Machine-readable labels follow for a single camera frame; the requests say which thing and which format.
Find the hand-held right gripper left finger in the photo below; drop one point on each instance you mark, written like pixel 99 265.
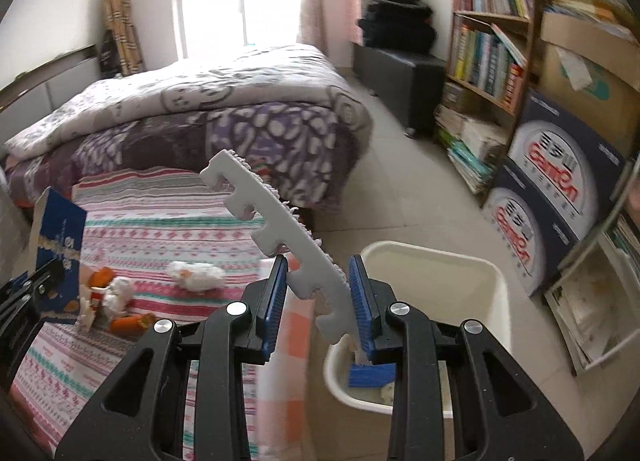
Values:
pixel 275 306

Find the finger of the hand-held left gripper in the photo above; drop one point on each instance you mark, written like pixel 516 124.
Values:
pixel 40 286
pixel 16 281

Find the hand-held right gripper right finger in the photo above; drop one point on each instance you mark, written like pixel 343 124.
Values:
pixel 361 311

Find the navy box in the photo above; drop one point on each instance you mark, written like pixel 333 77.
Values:
pixel 60 241

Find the torn white and red box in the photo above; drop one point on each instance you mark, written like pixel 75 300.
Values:
pixel 87 313

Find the small blue carton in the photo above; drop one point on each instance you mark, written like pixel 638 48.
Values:
pixel 372 376

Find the white tissue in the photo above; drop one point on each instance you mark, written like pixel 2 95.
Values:
pixel 119 296

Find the tissue with orange stain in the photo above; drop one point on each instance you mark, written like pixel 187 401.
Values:
pixel 195 276

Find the white foam edge strip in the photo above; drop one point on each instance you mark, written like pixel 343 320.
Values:
pixel 285 221

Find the white trash bin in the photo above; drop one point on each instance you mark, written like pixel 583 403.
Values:
pixel 450 281

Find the orange snack wrapper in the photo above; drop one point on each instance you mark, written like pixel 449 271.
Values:
pixel 130 325

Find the grey checked cloth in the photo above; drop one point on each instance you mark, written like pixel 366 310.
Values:
pixel 12 226

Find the pink checked tablecloth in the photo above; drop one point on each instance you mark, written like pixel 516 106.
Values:
pixel 290 391

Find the striped patterned tablecloth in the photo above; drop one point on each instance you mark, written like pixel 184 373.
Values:
pixel 150 241

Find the bed with purple patterned sheet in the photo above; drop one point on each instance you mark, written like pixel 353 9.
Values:
pixel 280 141

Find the navy water bottle carton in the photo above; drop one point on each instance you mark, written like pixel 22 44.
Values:
pixel 515 236
pixel 555 166

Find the grey bed headboard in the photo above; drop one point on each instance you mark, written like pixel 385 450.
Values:
pixel 30 91

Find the pile of books and boxes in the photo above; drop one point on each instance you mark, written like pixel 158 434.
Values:
pixel 470 141

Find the black storage bench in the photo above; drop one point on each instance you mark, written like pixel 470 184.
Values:
pixel 420 91

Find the stack of loose paper sheets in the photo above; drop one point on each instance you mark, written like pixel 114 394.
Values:
pixel 590 306

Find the cartoon print grey quilt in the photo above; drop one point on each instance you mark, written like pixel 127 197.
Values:
pixel 200 86

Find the black hanging bag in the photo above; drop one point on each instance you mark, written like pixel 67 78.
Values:
pixel 109 56

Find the white shelf unit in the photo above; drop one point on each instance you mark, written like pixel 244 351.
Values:
pixel 605 221

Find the pile of black clothes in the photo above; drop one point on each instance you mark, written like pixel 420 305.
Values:
pixel 395 26

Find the wooden bookshelf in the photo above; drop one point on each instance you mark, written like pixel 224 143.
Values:
pixel 492 16

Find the brown cardboard box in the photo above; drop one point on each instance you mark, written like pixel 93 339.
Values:
pixel 615 101

